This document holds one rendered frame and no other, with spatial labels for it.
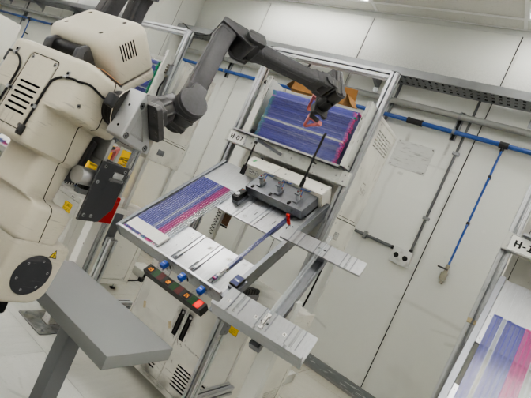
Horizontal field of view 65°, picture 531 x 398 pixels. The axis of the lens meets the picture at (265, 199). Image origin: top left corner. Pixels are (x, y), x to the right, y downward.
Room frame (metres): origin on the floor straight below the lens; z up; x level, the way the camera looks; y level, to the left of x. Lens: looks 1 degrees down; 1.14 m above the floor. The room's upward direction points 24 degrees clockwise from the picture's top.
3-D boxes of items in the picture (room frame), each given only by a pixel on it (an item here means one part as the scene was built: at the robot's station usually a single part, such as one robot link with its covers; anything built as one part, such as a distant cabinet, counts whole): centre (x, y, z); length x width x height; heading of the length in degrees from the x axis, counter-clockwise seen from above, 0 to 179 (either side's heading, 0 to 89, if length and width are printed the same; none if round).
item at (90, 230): (2.24, 0.80, 0.39); 0.24 x 0.24 x 0.78; 57
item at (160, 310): (2.25, -0.06, 0.31); 0.70 x 0.65 x 0.62; 57
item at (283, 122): (2.11, -0.04, 1.52); 0.51 x 0.13 x 0.27; 57
